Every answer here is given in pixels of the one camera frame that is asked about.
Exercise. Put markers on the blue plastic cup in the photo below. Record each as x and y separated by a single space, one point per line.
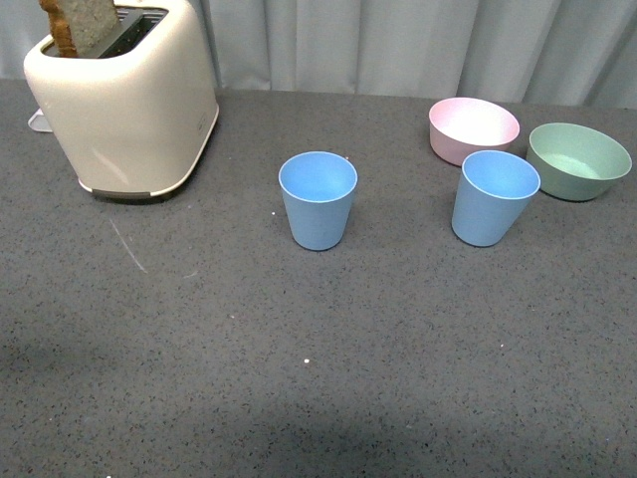
494 189
318 189

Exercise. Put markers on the pink plastic bowl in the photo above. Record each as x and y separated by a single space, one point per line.
461 126

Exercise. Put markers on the cream white toaster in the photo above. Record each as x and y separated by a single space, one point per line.
133 125

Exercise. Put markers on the green plastic bowl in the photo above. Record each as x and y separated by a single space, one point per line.
576 162

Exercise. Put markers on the white power plug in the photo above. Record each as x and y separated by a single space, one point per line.
38 122

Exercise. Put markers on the brown toast slice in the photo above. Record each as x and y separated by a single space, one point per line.
76 26

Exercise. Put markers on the grey curtain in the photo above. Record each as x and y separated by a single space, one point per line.
568 53

